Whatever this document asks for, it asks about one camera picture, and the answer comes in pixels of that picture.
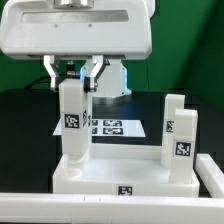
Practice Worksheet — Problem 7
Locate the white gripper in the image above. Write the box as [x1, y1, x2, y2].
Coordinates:
[0, 0, 152, 93]

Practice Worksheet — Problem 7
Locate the white desk top tray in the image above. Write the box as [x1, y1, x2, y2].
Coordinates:
[53, 143, 200, 198]

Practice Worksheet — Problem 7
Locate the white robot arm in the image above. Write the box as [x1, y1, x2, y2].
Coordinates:
[0, 0, 159, 98]

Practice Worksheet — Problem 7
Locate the paper sheet with markers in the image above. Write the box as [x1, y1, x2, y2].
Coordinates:
[53, 118, 147, 138]

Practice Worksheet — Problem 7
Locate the white front fence bar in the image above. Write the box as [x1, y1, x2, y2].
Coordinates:
[0, 193, 224, 224]

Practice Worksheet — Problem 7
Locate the white fence bar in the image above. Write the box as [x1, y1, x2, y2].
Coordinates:
[0, 193, 224, 224]
[195, 154, 224, 199]

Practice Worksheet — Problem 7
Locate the white right fence bar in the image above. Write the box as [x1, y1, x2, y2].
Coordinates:
[195, 154, 224, 199]

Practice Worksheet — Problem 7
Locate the black cable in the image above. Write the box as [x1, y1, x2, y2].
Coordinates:
[24, 75, 51, 89]

